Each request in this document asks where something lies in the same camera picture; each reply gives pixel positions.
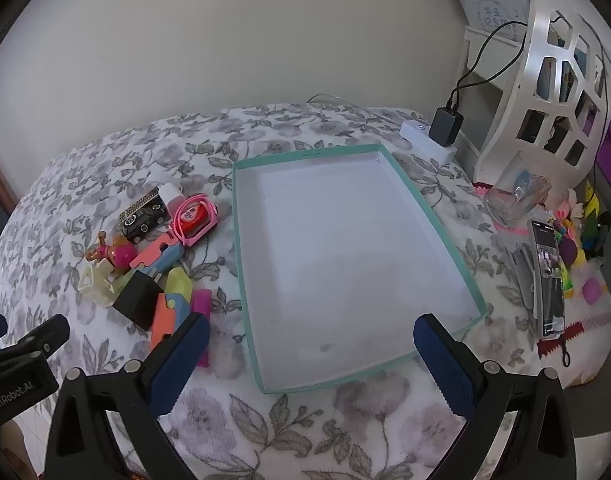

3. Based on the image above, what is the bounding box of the pink toy watch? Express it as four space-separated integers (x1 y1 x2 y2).
168 193 221 247

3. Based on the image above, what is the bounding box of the white printed paper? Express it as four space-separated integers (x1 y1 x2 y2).
464 0 530 46

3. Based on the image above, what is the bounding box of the white lattice shelf rack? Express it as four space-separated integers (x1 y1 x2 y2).
455 0 611 181

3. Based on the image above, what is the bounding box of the cream plastic toy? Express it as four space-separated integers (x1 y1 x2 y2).
78 260 121 308

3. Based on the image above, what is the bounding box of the floral blanket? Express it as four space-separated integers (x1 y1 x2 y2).
0 102 611 480

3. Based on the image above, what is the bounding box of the clear plastic box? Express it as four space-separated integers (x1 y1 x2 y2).
485 152 552 228

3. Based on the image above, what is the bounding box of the green translucent storage box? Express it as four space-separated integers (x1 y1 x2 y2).
232 144 489 395

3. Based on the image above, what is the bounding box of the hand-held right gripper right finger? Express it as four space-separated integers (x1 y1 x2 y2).
413 312 586 480

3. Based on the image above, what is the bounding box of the salmon and blue puzzle block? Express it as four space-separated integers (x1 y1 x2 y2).
129 232 186 281

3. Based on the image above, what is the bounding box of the black cable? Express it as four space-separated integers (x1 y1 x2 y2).
449 21 530 110

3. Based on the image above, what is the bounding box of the green and yellow puzzle block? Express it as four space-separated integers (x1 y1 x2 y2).
164 266 193 318

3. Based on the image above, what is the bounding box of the black toy car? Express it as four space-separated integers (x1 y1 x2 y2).
118 187 168 242

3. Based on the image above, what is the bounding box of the smartphone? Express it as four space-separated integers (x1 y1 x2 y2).
529 218 566 338

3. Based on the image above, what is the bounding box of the brown and pink toy dog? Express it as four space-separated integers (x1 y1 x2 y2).
85 231 138 268

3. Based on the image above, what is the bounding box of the white power strip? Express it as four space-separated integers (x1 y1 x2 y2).
400 121 459 162

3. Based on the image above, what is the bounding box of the bunch of colourful toys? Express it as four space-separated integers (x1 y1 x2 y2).
550 180 611 306

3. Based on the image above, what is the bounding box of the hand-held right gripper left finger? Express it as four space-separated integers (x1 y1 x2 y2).
44 312 212 480

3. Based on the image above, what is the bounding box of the brown wooden bed frame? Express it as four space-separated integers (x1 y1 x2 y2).
0 141 17 212

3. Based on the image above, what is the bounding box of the pink puzzle block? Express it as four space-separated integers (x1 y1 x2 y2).
191 287 212 368

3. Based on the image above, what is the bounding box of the grey metal stand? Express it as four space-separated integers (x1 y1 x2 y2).
505 242 541 321

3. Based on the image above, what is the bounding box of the black charger cube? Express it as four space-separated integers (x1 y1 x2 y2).
112 275 165 332

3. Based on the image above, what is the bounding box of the black power adapter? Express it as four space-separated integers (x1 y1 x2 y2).
429 107 465 148

